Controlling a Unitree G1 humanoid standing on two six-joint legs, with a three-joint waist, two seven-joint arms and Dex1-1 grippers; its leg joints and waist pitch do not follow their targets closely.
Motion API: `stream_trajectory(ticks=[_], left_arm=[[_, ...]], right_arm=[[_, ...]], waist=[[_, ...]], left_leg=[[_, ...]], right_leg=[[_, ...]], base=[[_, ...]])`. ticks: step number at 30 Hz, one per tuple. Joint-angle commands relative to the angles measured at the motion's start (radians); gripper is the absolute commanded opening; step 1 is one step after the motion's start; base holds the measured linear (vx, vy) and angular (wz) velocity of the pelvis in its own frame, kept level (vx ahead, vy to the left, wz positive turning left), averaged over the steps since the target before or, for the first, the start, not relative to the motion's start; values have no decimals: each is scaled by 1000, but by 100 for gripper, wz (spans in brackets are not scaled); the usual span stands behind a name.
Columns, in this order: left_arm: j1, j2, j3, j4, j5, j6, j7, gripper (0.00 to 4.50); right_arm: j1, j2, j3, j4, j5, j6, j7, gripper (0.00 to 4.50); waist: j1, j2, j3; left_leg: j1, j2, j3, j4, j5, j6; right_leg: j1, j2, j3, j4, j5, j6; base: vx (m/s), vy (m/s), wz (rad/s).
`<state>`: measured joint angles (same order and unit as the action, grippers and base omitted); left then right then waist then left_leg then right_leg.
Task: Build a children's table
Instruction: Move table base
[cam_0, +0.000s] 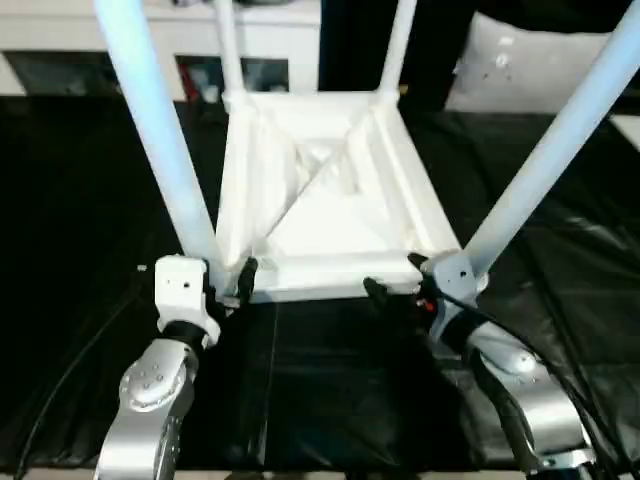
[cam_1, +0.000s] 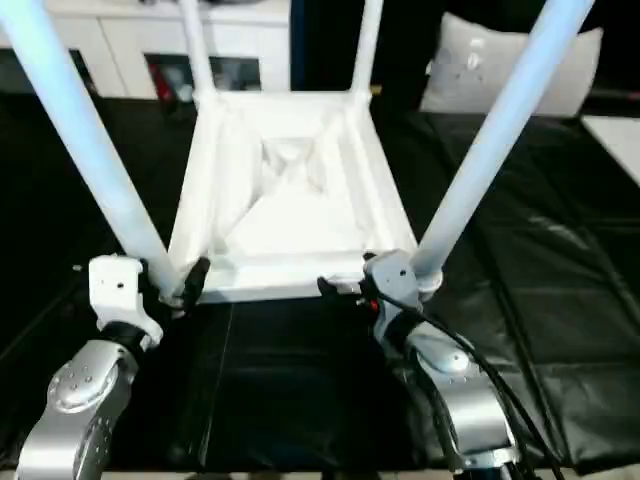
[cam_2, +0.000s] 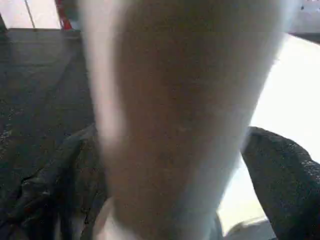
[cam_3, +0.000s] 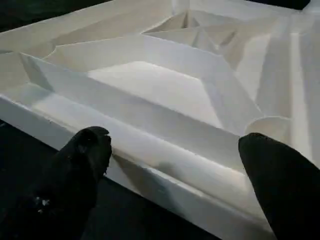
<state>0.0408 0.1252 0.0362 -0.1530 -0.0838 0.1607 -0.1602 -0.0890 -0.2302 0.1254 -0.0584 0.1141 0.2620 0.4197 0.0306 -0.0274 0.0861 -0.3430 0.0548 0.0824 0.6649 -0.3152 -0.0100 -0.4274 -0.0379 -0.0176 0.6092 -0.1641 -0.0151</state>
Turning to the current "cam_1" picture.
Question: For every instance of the grey cushion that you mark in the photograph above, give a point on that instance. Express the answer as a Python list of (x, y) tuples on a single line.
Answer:
[(450, 90)]

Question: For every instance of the white plastic table top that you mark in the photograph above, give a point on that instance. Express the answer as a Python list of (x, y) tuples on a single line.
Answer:
[(300, 225)]

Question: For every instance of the white sideboard with glass doors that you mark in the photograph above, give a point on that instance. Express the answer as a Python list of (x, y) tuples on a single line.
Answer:
[(125, 50)]

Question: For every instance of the small white jar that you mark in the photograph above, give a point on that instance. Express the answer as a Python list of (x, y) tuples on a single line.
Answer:
[(176, 82)]

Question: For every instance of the white flat board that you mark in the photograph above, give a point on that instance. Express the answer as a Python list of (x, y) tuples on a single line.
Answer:
[(615, 140)]

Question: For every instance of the white plastic table leg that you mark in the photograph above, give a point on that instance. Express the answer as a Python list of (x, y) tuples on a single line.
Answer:
[(500, 125), (367, 50), (85, 125), (197, 50)]

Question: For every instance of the black furniture with gold label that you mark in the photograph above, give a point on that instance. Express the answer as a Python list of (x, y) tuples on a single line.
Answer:
[(325, 45)]

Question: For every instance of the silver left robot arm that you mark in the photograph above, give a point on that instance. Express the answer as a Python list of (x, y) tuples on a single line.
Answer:
[(75, 400)]

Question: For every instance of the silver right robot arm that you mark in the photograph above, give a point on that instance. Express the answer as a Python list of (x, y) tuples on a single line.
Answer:
[(465, 400)]

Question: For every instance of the black work mat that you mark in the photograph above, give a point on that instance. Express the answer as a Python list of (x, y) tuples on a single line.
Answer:
[(300, 375)]

